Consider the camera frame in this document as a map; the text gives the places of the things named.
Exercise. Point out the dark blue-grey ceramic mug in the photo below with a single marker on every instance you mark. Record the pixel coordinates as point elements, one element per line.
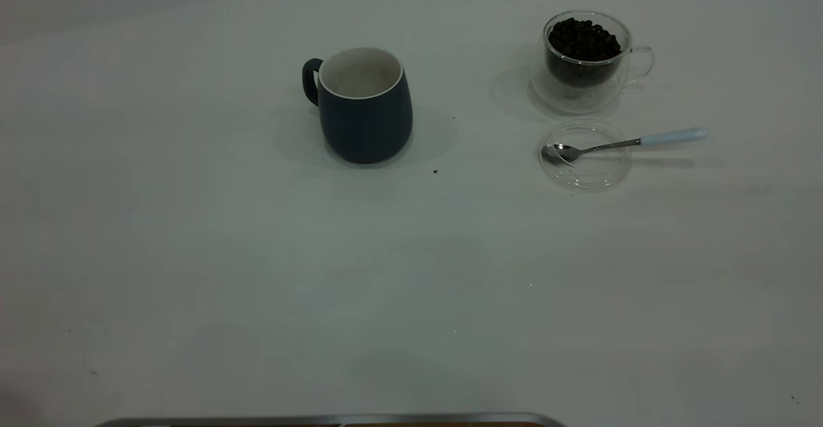
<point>366,125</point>

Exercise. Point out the dark coffee beans pile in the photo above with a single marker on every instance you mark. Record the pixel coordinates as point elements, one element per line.
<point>584,41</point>

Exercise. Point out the clear glass saucer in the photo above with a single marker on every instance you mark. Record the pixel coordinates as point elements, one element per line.
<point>593,173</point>

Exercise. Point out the clear double-wall glass cup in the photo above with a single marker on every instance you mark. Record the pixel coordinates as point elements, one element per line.
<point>578,96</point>

